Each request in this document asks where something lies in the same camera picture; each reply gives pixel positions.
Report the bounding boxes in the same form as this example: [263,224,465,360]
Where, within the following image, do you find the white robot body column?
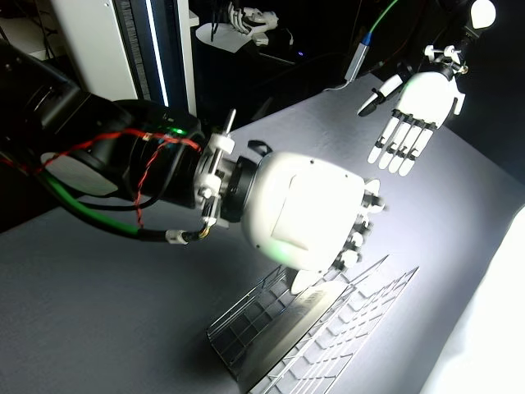
[51,0,200,112]

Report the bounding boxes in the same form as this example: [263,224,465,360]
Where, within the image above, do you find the silver wire dish rack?
[206,254,420,394]

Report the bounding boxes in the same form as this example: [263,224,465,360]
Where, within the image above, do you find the spare white robot hand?
[224,2,280,36]

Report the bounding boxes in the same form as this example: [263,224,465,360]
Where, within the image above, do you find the white plate with dark rim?
[233,282,358,385]

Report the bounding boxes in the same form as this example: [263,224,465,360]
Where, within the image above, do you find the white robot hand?
[240,139,390,296]
[356,70,467,178]

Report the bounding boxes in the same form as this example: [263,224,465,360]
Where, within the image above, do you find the silver cable adapter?
[323,30,375,92]

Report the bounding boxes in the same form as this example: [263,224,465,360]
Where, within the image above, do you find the green cable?
[367,0,399,36]

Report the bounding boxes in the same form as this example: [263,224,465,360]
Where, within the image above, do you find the white round stand base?
[194,22,258,53]

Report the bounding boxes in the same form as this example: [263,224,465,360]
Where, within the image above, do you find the grey tablecloth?
[0,71,525,394]

